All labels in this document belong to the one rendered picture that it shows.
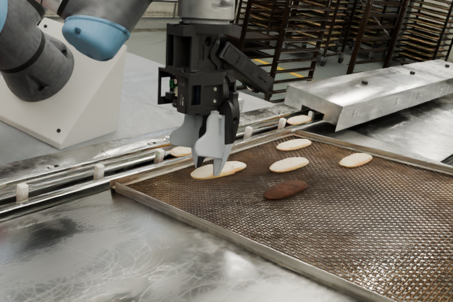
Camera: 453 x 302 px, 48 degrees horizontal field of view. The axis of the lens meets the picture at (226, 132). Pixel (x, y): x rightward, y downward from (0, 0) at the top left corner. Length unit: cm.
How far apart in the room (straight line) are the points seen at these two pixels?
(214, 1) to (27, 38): 49
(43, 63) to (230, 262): 64
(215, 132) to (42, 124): 50
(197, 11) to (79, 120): 49
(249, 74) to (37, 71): 52
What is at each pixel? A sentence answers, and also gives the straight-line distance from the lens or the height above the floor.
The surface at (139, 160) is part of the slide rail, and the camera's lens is 98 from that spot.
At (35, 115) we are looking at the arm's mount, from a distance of 113.
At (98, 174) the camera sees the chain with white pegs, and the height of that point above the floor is 86.
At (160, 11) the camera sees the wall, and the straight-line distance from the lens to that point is 700.
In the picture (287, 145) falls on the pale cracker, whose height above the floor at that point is 91.
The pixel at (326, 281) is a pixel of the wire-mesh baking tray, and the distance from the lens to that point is 58.
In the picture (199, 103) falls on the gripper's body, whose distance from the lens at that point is 67.
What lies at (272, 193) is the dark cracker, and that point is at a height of 93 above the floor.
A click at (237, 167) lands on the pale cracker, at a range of 88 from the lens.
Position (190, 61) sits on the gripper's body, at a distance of 66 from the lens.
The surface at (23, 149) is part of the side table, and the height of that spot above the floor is 82.
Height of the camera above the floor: 128
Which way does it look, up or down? 21 degrees down
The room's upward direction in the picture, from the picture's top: 12 degrees clockwise
